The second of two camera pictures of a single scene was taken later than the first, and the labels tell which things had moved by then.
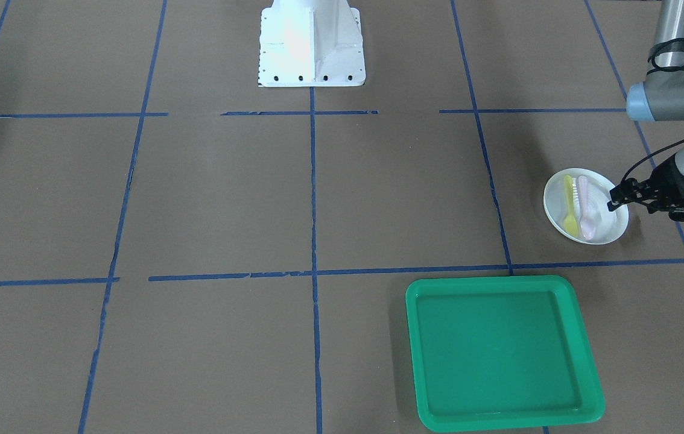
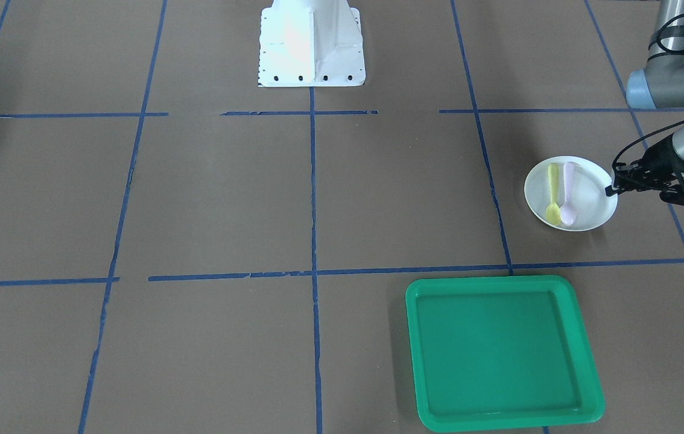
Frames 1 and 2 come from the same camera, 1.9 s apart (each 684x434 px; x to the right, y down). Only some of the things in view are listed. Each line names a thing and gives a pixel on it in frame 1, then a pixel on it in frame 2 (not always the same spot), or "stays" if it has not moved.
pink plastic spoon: (587, 226) to (568, 210)
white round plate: (575, 202) to (593, 208)
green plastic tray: (499, 352) stays
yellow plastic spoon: (570, 223) to (552, 211)
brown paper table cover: (149, 240) stays
